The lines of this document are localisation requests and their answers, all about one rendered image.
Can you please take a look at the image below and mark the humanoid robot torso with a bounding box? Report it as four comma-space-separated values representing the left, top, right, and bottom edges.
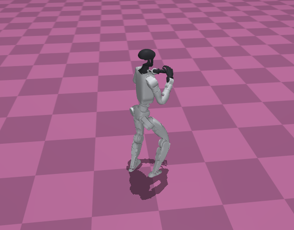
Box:
134, 67, 155, 123

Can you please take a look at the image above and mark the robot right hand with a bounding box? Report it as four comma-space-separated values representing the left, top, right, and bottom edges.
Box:
162, 66, 173, 82

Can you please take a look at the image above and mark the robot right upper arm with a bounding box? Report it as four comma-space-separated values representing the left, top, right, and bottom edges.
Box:
146, 76, 163, 104

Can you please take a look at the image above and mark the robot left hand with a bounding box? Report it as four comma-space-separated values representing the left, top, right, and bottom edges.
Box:
153, 69, 166, 74

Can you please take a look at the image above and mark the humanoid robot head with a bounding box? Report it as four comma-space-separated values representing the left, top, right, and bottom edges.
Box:
138, 49, 156, 74

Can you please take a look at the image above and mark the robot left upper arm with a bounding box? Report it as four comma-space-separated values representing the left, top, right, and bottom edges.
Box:
133, 66, 142, 83

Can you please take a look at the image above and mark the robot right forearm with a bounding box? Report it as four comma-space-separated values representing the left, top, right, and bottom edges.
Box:
162, 78, 174, 104

